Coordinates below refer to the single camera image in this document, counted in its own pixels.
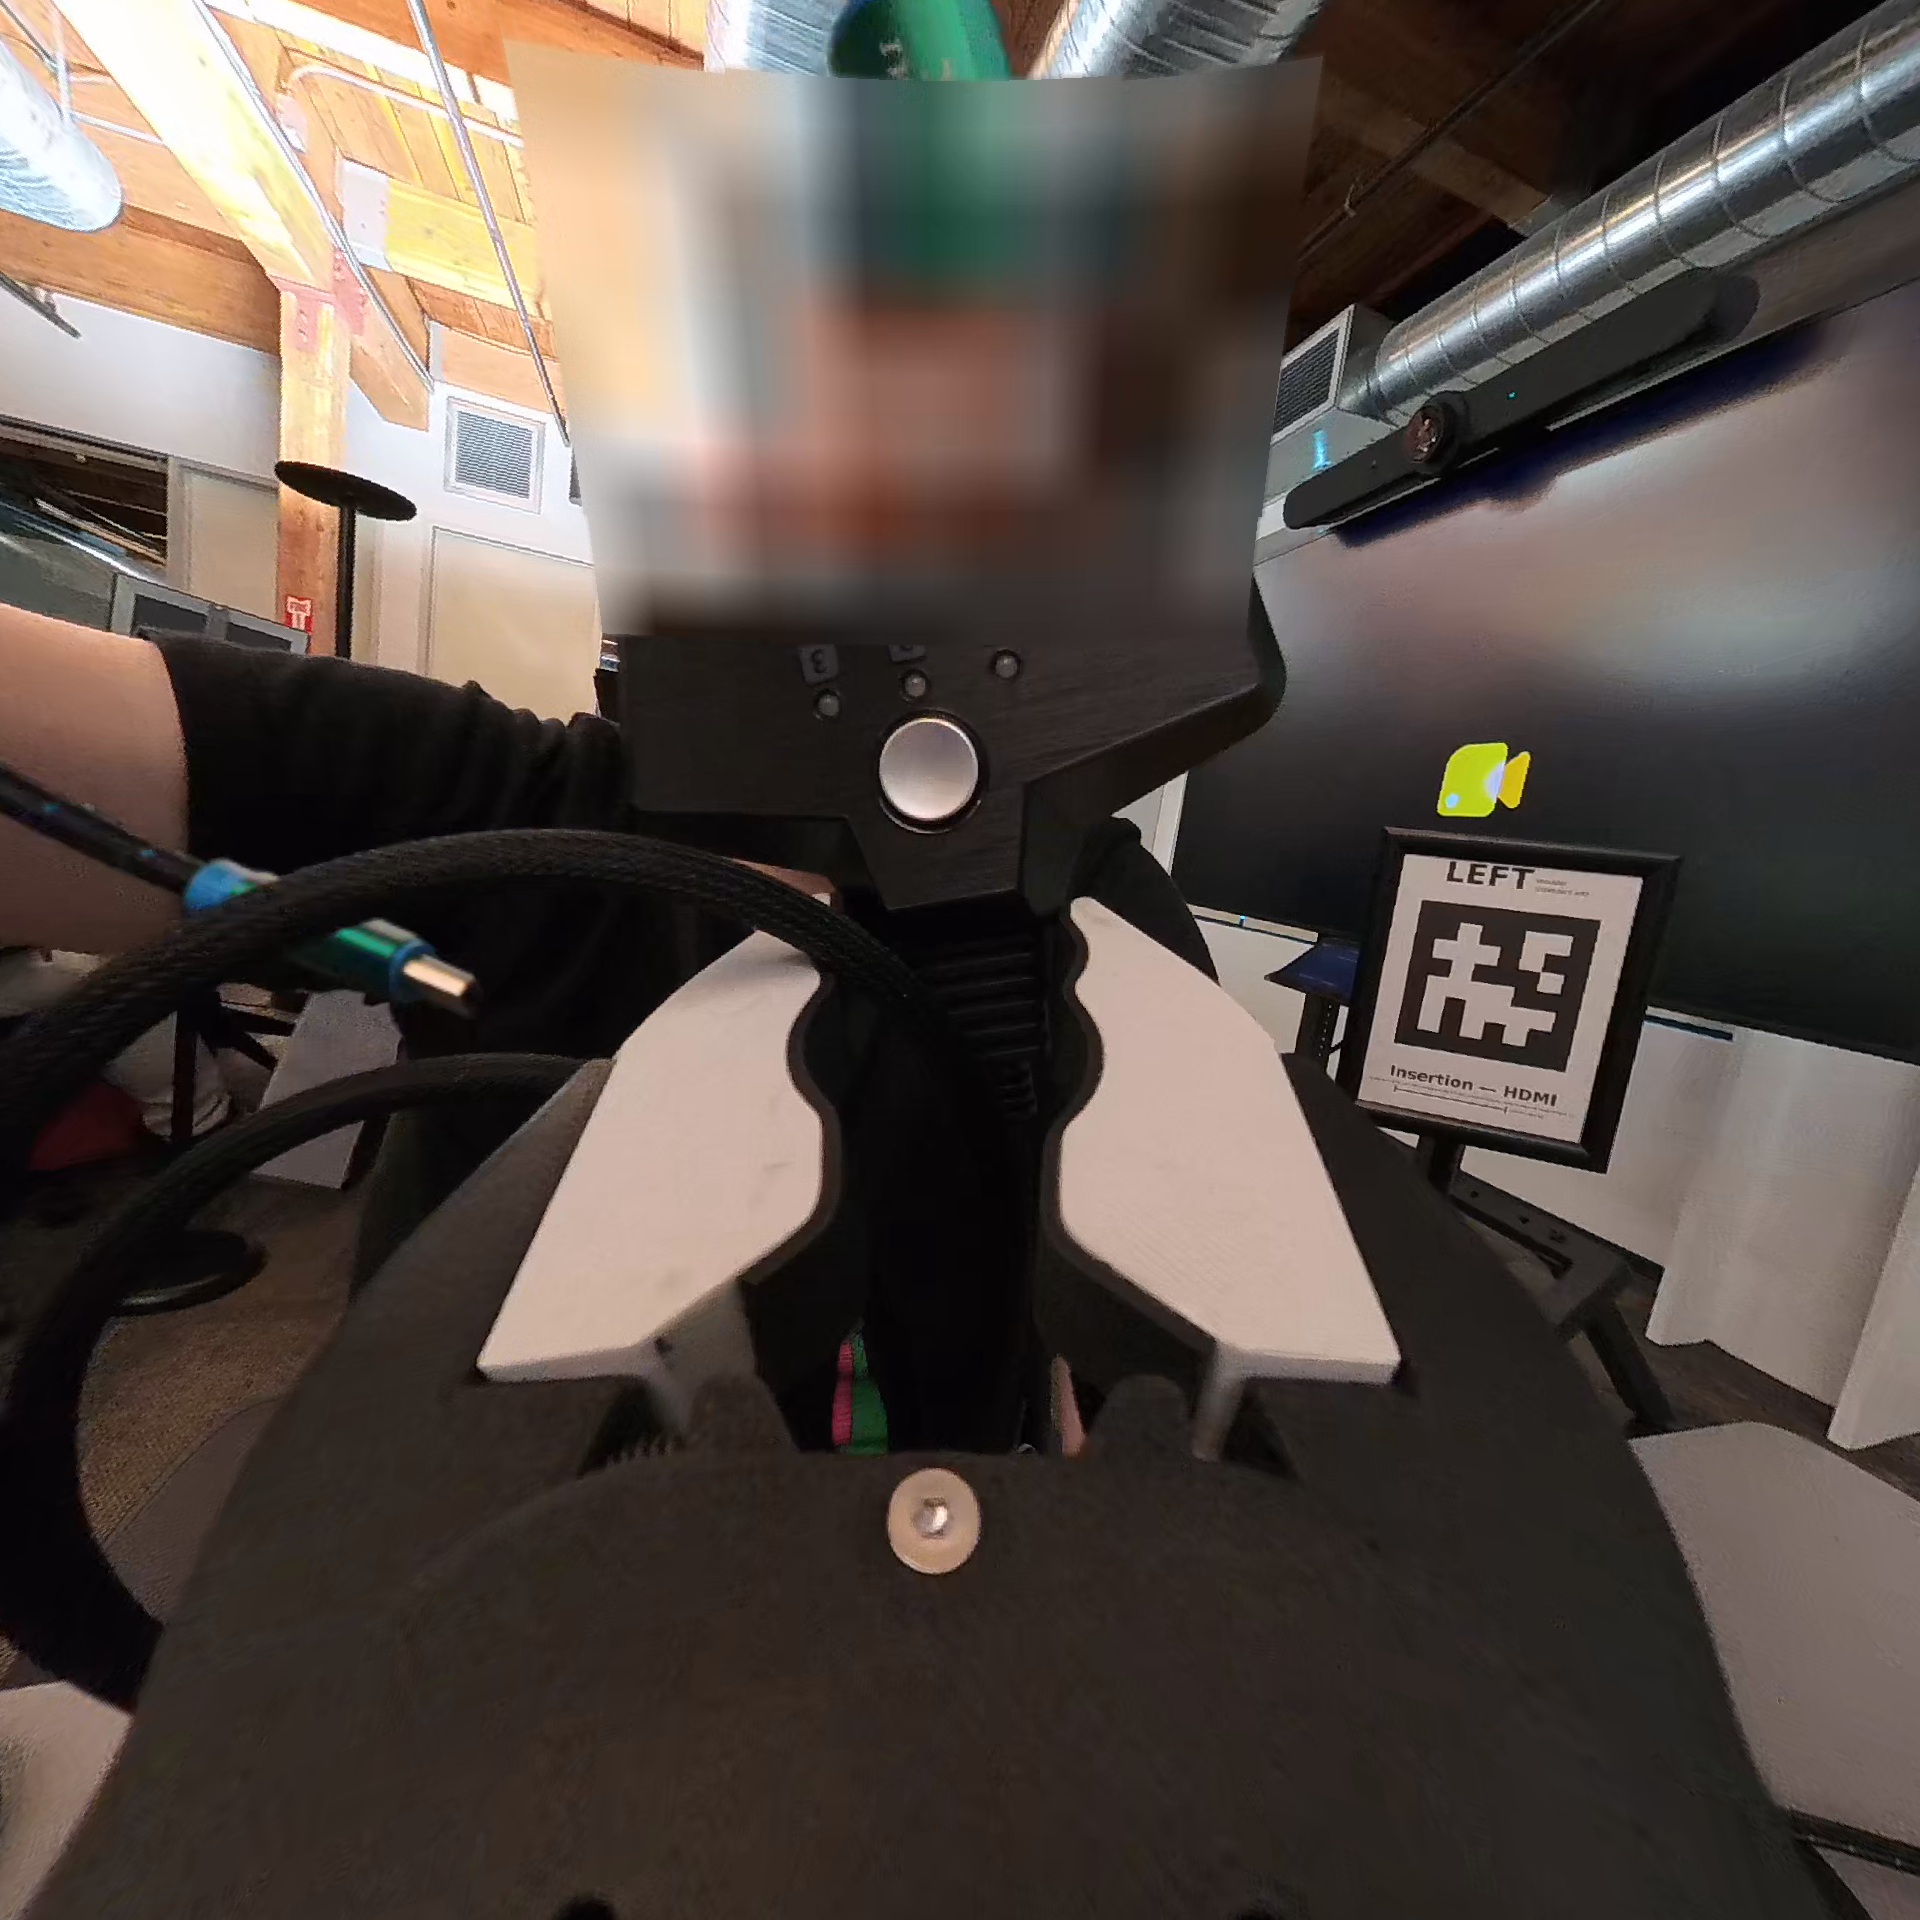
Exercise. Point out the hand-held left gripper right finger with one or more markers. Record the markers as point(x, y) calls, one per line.
point(1216, 1186)

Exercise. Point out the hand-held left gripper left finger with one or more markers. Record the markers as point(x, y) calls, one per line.
point(661, 1169)

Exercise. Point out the black hdmi switch box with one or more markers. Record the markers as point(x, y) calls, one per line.
point(1113, 707)

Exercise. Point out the person's right forearm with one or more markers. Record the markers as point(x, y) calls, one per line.
point(90, 764)

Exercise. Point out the framed tag sign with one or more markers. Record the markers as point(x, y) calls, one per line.
point(1506, 997)

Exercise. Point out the black sign stand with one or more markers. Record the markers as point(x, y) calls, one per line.
point(1559, 1245)

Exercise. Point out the person's black shirt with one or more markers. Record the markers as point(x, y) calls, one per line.
point(407, 764)

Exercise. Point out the white foam board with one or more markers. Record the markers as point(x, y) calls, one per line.
point(1801, 1201)

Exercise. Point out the round black standing table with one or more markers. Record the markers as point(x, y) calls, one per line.
point(348, 503)

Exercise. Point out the large black display screen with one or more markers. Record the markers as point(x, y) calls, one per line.
point(1725, 630)

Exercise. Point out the white wall vent grille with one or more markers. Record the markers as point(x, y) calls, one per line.
point(494, 453)

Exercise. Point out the black video bar camera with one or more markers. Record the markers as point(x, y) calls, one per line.
point(1518, 411)

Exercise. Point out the spiral silver duct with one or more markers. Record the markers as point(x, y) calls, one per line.
point(1652, 194)

